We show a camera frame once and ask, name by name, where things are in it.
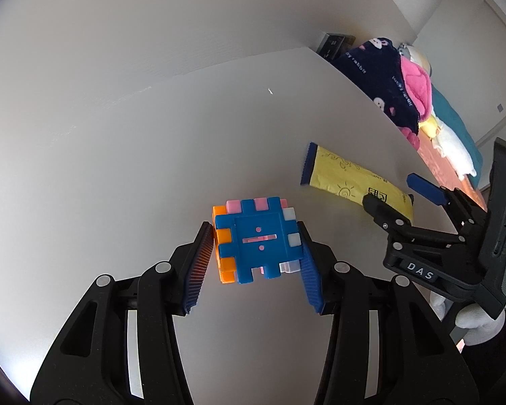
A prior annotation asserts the teal pillow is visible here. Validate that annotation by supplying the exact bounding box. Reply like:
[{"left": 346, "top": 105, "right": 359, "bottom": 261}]
[{"left": 431, "top": 85, "right": 483, "bottom": 188}]

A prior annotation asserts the checkered patchwork pillow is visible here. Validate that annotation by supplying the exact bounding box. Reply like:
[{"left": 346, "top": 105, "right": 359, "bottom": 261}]
[{"left": 397, "top": 43, "right": 432, "bottom": 76}]

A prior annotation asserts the navy blue patterned blanket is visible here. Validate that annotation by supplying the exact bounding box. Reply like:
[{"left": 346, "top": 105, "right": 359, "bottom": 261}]
[{"left": 333, "top": 37, "right": 420, "bottom": 134}]

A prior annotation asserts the white goose plush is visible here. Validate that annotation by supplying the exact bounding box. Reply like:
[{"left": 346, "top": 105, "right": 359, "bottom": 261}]
[{"left": 432, "top": 125, "right": 477, "bottom": 180}]

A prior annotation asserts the black wall socket panel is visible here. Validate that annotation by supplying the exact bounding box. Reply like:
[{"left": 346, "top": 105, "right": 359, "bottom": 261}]
[{"left": 316, "top": 33, "right": 356, "bottom": 62}]

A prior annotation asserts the white gloved right hand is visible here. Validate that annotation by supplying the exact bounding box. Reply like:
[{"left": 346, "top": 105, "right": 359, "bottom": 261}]
[{"left": 429, "top": 292, "right": 506, "bottom": 346}]

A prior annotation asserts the pink fleece garment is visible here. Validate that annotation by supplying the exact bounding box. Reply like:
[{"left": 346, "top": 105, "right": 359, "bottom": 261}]
[{"left": 400, "top": 57, "right": 432, "bottom": 122}]

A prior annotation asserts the yellow duck plush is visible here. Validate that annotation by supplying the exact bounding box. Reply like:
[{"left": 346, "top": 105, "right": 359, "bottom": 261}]
[{"left": 419, "top": 114, "right": 439, "bottom": 140}]

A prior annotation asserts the pink bed sheet mattress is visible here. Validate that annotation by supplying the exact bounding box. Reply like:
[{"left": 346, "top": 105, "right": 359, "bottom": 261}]
[{"left": 418, "top": 130, "right": 486, "bottom": 210}]

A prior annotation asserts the colourful puzzle cube toy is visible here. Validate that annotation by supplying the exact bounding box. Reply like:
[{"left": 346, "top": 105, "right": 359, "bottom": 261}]
[{"left": 212, "top": 196, "right": 303, "bottom": 284}]

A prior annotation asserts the yellow snack packet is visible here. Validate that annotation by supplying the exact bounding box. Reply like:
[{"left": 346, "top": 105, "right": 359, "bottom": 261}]
[{"left": 301, "top": 142, "right": 414, "bottom": 221}]

